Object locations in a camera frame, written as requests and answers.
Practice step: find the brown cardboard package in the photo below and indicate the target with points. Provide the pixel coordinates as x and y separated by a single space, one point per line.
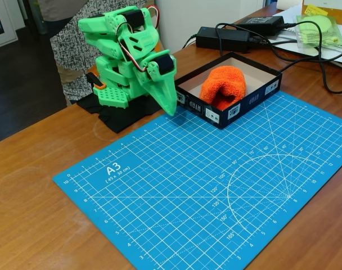
338 11

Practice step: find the green 3D-printed robot arm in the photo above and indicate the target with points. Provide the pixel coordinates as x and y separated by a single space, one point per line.
109 70

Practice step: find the black power adapter blue light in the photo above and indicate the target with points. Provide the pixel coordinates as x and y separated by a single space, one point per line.
216 38

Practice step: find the orange terry wristband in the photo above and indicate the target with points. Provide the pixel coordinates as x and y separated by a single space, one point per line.
224 87

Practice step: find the green gripper black servo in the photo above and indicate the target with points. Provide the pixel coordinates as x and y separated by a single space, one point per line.
159 84

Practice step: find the white paper sheets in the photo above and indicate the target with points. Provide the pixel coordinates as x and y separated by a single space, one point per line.
294 47

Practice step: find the dark blue cardboard box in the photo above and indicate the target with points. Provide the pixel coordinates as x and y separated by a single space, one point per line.
244 112

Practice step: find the person in speckled grey garment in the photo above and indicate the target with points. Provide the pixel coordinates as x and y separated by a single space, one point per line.
75 47

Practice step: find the blue A3 cutting mat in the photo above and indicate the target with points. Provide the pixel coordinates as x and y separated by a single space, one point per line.
171 191

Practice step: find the clear bag green printed parts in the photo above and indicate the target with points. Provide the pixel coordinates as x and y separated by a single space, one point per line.
317 31

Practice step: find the black flat power adapter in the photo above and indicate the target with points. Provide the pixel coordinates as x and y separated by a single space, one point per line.
261 24

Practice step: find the white door frame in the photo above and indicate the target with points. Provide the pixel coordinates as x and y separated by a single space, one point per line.
8 31

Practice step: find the yellow sticky note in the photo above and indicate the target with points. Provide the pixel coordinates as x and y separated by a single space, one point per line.
315 10

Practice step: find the black base cloth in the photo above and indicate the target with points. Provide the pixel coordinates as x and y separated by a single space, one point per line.
123 118

